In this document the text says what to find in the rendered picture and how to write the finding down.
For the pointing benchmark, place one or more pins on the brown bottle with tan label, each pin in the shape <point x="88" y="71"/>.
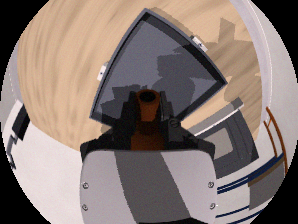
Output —
<point x="147" y="135"/>

